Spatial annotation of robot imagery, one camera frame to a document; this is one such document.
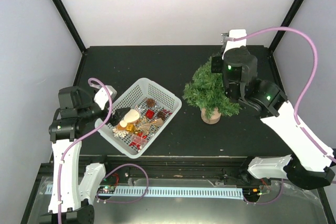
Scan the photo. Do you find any gold gift box ornament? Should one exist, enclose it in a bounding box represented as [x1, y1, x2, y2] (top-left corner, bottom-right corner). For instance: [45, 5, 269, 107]
[125, 124, 136, 133]

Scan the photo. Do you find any dark pine cone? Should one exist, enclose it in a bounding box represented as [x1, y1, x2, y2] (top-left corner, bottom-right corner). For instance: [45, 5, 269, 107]
[156, 111, 166, 121]

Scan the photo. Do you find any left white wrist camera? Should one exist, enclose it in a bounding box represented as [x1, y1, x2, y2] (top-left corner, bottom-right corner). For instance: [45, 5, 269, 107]
[93, 84, 117, 110]

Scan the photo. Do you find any white perforated plastic basket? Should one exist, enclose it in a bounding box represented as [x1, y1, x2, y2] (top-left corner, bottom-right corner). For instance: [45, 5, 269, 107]
[98, 78, 182, 159]

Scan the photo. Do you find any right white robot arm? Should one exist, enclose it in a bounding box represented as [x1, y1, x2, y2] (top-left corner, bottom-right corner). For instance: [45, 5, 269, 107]
[211, 46, 335, 190]

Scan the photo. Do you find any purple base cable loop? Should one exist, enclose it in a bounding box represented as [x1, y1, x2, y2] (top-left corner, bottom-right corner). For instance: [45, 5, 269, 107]
[94, 163, 149, 205]

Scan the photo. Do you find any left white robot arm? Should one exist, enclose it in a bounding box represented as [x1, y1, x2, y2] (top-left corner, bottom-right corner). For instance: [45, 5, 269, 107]
[38, 85, 117, 223]

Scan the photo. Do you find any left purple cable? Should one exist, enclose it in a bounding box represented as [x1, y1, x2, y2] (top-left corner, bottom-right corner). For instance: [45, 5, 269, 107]
[56, 77, 113, 224]

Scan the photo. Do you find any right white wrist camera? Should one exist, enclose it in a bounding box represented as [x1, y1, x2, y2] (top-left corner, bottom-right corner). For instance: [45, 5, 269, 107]
[220, 29, 247, 50]

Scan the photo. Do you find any small green christmas tree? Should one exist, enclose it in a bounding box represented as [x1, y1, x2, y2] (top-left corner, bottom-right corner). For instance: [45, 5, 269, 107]
[183, 57, 240, 124]

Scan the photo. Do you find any white snowflake ornament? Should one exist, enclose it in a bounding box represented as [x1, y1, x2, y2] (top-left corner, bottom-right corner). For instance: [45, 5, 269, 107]
[112, 128, 128, 138]

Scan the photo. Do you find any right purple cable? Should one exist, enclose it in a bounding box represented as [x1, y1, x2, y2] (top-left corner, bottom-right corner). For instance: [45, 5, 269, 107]
[230, 26, 336, 164]

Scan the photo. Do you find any red gift box ornament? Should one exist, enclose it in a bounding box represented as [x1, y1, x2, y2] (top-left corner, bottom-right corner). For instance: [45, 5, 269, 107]
[145, 109, 155, 119]

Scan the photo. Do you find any white slotted cable duct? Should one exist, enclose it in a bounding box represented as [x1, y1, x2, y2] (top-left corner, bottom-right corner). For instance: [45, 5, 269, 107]
[46, 184, 244, 200]

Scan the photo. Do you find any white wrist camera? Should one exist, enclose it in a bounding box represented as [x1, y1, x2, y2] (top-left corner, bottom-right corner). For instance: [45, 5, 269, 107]
[93, 84, 117, 110]
[220, 29, 247, 50]

